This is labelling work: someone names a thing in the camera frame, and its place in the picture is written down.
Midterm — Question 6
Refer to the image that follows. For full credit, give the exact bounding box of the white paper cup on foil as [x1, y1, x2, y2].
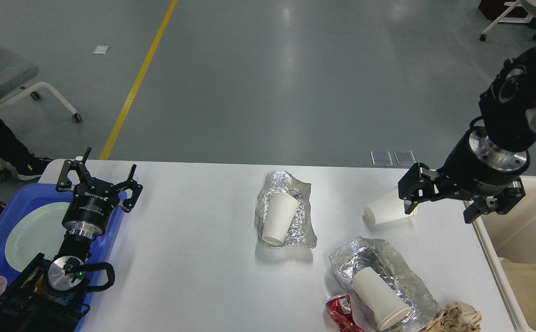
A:
[261, 193, 300, 246]

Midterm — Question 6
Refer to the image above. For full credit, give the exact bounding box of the transparent floor plate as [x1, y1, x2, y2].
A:
[394, 150, 416, 166]
[370, 150, 394, 167]

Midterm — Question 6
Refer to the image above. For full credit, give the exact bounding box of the white chair base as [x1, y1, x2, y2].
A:
[479, 0, 536, 44]

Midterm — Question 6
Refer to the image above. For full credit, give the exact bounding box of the aluminium foil sheet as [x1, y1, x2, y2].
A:
[255, 171, 318, 248]
[330, 236, 439, 332]

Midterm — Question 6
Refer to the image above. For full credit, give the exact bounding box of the light green plate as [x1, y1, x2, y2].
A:
[5, 202, 70, 272]

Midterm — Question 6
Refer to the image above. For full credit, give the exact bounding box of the transparent floor plate left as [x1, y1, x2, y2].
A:
[370, 150, 394, 167]

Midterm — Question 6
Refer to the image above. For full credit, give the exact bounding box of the crushed red can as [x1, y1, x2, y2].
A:
[325, 294, 364, 332]

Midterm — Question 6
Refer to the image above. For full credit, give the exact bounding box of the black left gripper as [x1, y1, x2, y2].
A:
[56, 147, 144, 240]

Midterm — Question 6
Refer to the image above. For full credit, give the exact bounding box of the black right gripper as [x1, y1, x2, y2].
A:
[398, 127, 530, 224]

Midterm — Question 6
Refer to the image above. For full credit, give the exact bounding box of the beige plastic bin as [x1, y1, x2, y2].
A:
[473, 176, 536, 332]

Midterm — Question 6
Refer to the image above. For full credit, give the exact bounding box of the crumpled aluminium foil sheet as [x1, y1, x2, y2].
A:
[255, 171, 318, 248]

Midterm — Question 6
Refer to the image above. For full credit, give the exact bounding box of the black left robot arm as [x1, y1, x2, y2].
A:
[0, 148, 143, 332]

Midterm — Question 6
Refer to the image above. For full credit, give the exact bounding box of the crumpled brown paper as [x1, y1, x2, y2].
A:
[423, 301, 482, 332]

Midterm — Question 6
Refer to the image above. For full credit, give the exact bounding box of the blue plastic tray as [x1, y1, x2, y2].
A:
[0, 184, 123, 331]

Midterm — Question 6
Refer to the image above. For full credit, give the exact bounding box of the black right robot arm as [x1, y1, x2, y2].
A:
[398, 47, 536, 224]

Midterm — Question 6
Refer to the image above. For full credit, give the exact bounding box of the grey office chair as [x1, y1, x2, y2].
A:
[0, 44, 83, 180]

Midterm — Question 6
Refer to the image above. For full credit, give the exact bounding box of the white paper cup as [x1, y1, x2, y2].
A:
[351, 267, 411, 331]
[261, 193, 300, 246]
[363, 186, 418, 225]

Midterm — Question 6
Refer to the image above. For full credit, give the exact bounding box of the transparent floor plate right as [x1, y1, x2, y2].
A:
[394, 150, 416, 166]

